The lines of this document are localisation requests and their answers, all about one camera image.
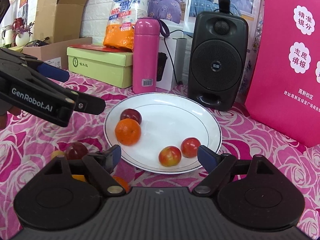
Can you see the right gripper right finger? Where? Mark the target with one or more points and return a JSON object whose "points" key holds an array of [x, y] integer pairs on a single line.
{"points": [[251, 193]]}

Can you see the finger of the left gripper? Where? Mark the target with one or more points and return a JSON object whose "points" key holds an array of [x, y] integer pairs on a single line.
{"points": [[33, 63], [86, 103]]}

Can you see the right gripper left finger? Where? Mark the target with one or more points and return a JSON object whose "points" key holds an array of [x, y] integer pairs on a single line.
{"points": [[53, 200]]}

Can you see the large orange mandarin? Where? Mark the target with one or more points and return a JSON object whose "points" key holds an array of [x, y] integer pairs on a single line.
{"points": [[127, 132]]}

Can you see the red-yellow small apple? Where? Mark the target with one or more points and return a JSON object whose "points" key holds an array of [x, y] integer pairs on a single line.
{"points": [[170, 156]]}

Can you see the small orange front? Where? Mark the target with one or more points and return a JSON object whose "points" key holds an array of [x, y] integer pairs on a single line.
{"points": [[79, 177]]}

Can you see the white flower vase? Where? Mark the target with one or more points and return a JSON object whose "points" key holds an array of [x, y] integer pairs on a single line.
{"points": [[22, 32]]}

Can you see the yellow-brown small fruit left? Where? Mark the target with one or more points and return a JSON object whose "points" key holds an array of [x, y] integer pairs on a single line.
{"points": [[57, 153]]}

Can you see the dark purple plum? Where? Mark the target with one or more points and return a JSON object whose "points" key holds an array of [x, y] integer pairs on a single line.
{"points": [[76, 151]]}

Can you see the green shoe box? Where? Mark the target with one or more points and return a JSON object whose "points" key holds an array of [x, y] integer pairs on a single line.
{"points": [[111, 68]]}

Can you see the dark red plum on plate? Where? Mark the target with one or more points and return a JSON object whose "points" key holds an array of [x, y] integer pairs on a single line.
{"points": [[131, 114]]}

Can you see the cardboard box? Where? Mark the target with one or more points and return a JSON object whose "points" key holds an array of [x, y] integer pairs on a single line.
{"points": [[60, 21]]}

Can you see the red booklet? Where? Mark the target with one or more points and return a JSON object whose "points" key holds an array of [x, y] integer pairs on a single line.
{"points": [[98, 48]]}

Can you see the large orange with navel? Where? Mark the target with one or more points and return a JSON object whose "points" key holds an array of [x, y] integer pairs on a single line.
{"points": [[122, 182]]}

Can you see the small red apple on plate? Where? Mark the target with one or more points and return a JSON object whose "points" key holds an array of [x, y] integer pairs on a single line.
{"points": [[189, 147]]}

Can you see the pink thermos bottle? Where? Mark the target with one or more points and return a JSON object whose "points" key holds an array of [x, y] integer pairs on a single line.
{"points": [[145, 55]]}

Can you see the white box behind thermos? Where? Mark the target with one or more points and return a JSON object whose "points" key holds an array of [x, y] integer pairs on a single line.
{"points": [[171, 56]]}

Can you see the paper cup package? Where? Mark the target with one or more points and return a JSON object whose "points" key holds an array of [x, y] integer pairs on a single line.
{"points": [[121, 22]]}

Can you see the pink fabric bag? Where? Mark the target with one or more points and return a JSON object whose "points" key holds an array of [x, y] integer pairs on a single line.
{"points": [[284, 93]]}

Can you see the bedding poster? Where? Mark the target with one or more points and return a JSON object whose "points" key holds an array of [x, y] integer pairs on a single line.
{"points": [[195, 0]]}

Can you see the black speaker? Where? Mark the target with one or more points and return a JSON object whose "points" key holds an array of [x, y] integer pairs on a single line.
{"points": [[217, 59]]}

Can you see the black microphone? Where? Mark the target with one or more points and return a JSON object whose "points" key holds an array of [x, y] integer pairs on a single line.
{"points": [[224, 6]]}

